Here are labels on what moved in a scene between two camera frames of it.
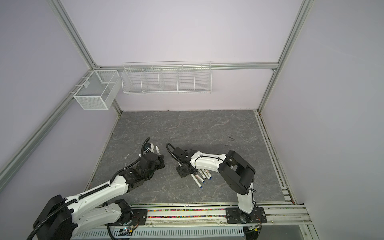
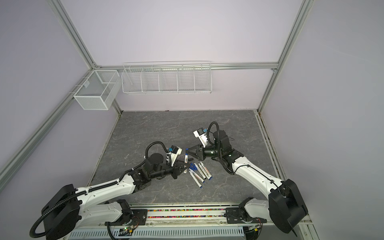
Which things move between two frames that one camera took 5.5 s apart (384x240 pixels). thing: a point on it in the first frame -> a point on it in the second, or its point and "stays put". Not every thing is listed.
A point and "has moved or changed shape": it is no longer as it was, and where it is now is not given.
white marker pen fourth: [206, 174] stays put
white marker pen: [196, 180] stays put
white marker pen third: [201, 173] stays put
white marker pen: [157, 150] has moved or changed shape
